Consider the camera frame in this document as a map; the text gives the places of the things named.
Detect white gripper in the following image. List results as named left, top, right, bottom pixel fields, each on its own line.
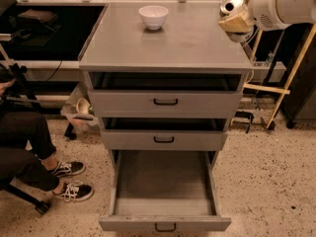
left=217, top=0, right=288, bottom=33

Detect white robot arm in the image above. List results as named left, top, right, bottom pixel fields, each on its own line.
left=218, top=0, right=316, bottom=34

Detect grey drawer cabinet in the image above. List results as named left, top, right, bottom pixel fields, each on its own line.
left=78, top=2, right=254, bottom=170

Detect top grey drawer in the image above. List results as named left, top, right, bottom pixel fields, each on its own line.
left=87, top=72, right=242, bottom=119

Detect grey drawer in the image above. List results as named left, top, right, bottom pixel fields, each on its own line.
left=87, top=72, right=242, bottom=119
left=100, top=150, right=231, bottom=232
left=102, top=118, right=227, bottom=151

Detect middle grey drawer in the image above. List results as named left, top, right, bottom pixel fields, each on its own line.
left=102, top=118, right=227, bottom=151

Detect bottom grey drawer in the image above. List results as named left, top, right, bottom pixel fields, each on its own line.
left=100, top=150, right=231, bottom=232

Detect white ceramic bowl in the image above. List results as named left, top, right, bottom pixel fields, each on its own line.
left=138, top=5, right=169, bottom=30

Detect white cup in bin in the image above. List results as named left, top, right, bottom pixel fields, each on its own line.
left=76, top=98, right=91, bottom=115

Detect dark box on shelf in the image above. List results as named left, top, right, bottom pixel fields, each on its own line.
left=17, top=9, right=58, bottom=26

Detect clear plastic bin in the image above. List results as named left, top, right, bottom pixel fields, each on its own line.
left=60, top=82, right=100, bottom=133

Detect black tripod stand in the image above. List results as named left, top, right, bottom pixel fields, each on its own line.
left=0, top=42, right=42, bottom=112

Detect upper black white sneaker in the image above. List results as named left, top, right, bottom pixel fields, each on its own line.
left=50, top=161, right=86, bottom=178

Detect black white sneaker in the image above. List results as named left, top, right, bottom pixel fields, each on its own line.
left=53, top=181, right=94, bottom=202
left=50, top=161, right=86, bottom=178

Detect lower black white sneaker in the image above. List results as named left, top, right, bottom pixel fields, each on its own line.
left=53, top=181, right=94, bottom=202

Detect seated person black trousers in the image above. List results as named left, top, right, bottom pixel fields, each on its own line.
left=0, top=100, right=64, bottom=194

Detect black chair base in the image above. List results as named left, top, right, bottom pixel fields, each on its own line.
left=4, top=185, right=50, bottom=215

